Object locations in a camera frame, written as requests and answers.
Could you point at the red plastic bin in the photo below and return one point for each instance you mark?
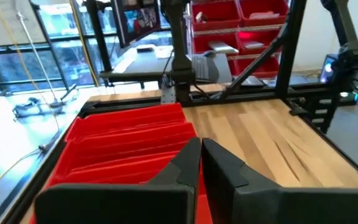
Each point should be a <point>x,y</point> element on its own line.
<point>120,116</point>
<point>120,140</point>
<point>120,169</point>

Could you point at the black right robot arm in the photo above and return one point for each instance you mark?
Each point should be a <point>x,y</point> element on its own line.
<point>179,46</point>

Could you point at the black metal stand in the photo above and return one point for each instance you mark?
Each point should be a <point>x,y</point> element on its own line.
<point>39,59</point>

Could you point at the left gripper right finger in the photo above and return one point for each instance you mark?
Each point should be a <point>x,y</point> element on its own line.
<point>275,208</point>

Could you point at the computer tower with lights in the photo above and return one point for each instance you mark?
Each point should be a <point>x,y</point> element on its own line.
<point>328,68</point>

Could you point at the black laptop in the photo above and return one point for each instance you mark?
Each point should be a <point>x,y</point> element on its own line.
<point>202,67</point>

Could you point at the black jointed pole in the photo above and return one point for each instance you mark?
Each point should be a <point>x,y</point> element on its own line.
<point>350,46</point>

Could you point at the bright window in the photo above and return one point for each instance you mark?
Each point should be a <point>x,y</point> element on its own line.
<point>64,59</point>

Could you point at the red shelf storage bin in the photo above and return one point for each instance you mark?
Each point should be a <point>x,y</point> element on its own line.
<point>205,42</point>
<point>259,67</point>
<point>216,14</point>

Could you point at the metal shelf rack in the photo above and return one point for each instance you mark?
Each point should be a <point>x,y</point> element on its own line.
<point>238,29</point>

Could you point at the red tilted storage bin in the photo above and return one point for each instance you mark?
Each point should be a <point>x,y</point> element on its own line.
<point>258,42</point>
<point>264,12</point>

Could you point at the black monitor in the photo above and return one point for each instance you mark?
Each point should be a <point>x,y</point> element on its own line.
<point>138,21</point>

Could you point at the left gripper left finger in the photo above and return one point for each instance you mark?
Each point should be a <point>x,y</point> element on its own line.
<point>110,205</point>

